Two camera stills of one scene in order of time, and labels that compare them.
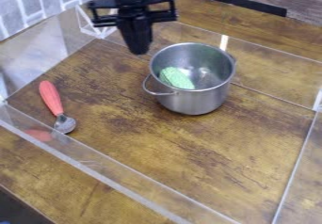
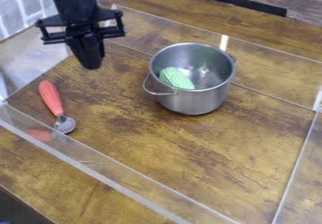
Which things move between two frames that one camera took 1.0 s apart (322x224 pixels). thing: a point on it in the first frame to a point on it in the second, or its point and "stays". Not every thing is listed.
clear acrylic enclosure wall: [61, 181] stays
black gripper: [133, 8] to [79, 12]
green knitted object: [178, 77] stays
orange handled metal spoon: [65, 123] stays
